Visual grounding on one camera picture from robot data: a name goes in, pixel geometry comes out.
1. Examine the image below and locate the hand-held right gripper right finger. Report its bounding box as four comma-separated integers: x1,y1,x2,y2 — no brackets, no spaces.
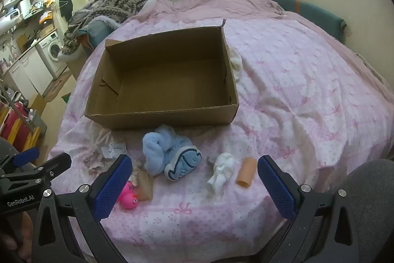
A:
257,155,361,263

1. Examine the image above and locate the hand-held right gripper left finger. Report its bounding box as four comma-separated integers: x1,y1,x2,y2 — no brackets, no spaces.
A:
31,154,133,263

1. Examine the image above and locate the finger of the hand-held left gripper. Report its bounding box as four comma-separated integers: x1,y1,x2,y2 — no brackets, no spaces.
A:
31,153,72,190
0,147,40,177

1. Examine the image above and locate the light blue fluffy sock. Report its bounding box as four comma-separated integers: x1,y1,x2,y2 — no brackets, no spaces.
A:
142,124,202,181

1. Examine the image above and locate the brown cardboard box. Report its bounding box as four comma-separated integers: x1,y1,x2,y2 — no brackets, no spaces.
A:
84,19,240,130

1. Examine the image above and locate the white lace-trimmed cloth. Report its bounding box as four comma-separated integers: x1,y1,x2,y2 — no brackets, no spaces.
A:
229,47,244,82

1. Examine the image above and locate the person's left hand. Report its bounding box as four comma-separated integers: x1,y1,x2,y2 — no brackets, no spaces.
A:
0,212,34,263

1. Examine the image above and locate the pink rubber duck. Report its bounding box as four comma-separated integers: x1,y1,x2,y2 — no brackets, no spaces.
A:
118,181,140,210

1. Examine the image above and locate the grey storage bin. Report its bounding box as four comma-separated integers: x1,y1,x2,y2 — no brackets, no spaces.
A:
28,109,47,136

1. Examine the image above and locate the clear plastic packet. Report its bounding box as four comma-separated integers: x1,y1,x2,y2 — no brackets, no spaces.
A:
101,142,127,159

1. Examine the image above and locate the red and yellow rack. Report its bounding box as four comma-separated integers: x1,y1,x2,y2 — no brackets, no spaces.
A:
0,100,40,153

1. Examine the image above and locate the patterned floor mat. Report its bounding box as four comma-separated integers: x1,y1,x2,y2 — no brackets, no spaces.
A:
43,69,73,97

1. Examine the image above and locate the white kitchen cabinet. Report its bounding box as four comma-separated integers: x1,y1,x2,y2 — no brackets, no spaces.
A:
8,49,54,97

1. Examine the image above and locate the brown carton under blanket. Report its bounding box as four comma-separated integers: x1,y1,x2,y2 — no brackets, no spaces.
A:
66,44,93,82

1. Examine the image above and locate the pink patterned bed quilt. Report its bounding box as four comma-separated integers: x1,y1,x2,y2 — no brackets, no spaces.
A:
48,0,394,263

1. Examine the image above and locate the white washing machine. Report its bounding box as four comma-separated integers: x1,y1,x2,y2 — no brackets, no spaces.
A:
35,30,66,79

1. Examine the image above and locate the teal cushion with white trim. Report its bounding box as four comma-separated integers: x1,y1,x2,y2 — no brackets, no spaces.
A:
77,17,119,51

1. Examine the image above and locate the black hanging garment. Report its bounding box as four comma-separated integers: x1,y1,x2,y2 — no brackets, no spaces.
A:
58,0,74,20

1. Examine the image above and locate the grey patterned knit blanket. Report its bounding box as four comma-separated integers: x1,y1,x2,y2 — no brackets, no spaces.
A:
58,0,151,62

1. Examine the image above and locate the teal headboard cushion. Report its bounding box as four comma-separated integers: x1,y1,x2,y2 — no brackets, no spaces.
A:
271,0,347,42

